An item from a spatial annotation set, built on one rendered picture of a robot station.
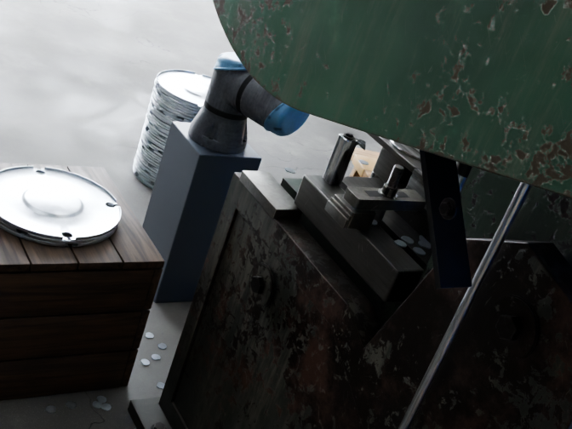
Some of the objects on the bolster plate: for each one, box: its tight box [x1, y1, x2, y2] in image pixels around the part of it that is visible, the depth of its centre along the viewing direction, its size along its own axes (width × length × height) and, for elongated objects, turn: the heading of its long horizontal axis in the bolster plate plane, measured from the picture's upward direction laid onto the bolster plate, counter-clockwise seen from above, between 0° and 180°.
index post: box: [323, 132, 358, 185], centre depth 151 cm, size 3×3×10 cm
